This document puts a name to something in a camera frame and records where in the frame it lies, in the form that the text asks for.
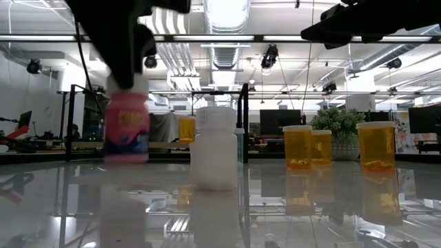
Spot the white plastic medicine bottle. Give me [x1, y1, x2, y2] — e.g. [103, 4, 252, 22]
[188, 105, 239, 192]

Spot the orange pill bottle white cap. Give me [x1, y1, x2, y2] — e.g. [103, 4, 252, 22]
[178, 116, 197, 144]
[282, 125, 314, 170]
[356, 121, 397, 172]
[311, 130, 333, 165]

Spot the small black monitor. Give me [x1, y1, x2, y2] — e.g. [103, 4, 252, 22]
[19, 110, 33, 129]

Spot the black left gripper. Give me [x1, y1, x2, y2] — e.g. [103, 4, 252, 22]
[65, 0, 192, 90]

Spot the long black arm cable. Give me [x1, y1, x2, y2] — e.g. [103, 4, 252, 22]
[74, 22, 105, 116]

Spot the black monitor screen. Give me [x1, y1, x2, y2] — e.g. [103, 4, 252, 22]
[259, 109, 302, 136]
[408, 105, 441, 134]

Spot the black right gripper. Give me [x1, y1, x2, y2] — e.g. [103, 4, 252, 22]
[300, 0, 413, 50]

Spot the green potted plant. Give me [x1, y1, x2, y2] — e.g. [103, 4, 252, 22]
[309, 106, 367, 161]

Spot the black equipment rack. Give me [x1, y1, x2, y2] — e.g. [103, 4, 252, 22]
[82, 90, 106, 143]

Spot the pink medicine bottle white cap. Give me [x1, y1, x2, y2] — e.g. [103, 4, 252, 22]
[103, 74, 152, 163]

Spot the grey cloth cover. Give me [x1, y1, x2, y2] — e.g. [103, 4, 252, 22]
[148, 112, 180, 143]

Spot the floral patterned panel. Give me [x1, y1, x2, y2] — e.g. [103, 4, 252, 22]
[392, 110, 438, 154]

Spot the person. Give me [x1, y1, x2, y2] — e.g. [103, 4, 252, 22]
[67, 123, 83, 142]

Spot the red and black machine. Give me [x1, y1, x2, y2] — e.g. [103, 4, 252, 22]
[0, 116, 37, 154]

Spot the small teal medicine bottle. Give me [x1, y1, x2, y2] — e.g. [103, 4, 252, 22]
[234, 127, 246, 163]

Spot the wooden shelf with black frame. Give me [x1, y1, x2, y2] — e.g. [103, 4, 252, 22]
[64, 82, 249, 163]

